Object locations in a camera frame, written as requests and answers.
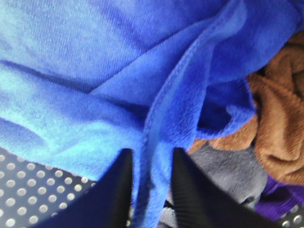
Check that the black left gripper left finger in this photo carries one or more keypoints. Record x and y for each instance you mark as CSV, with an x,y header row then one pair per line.
x,y
106,205

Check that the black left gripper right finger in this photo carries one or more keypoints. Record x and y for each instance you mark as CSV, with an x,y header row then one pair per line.
x,y
199,203

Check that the blue microfibre towel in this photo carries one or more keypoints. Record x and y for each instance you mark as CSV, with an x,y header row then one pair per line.
x,y
82,79

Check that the grey towel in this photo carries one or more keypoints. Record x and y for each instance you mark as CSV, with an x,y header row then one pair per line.
x,y
214,189

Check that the purple towel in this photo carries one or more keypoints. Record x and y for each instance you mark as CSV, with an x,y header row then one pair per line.
x,y
279,198

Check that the brown towel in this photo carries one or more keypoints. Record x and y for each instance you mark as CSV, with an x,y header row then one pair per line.
x,y
277,129

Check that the grey perforated laundry basket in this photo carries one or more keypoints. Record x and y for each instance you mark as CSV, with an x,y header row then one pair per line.
x,y
31,192

